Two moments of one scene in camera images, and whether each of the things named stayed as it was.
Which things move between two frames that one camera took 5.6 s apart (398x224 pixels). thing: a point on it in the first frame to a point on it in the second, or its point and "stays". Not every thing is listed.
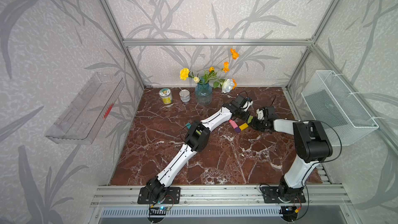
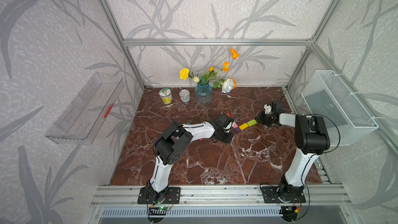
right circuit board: (289, 213) stays
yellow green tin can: (166, 95) stays
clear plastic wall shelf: (84, 117) stays
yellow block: (243, 126) stays
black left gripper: (246, 117) to (230, 138)
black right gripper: (254, 124) to (260, 118)
